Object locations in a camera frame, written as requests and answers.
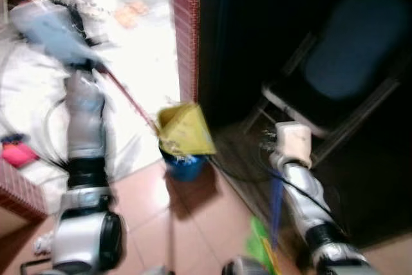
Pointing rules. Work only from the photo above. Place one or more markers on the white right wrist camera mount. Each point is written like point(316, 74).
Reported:
point(295, 141)

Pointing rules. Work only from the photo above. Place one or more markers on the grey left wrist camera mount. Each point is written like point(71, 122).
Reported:
point(51, 37)

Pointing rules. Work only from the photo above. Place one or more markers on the green broom head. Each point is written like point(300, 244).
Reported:
point(259, 243)

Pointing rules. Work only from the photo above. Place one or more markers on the blue bucket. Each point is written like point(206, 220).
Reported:
point(185, 169)

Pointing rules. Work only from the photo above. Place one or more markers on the red tiled pillar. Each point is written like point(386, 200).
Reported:
point(185, 30)

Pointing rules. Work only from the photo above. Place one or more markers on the pink soft item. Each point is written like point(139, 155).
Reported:
point(18, 154)

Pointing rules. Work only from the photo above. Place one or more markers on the orange crumpled cloth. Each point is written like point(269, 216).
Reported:
point(132, 14)

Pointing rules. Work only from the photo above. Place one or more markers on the low red tiled wall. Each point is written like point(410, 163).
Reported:
point(19, 191)

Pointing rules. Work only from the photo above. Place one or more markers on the dark folding chair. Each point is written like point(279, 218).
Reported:
point(347, 49)

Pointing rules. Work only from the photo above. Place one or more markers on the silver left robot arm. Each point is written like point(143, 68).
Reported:
point(84, 114)

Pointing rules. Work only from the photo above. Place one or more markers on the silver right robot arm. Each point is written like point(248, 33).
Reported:
point(302, 191)

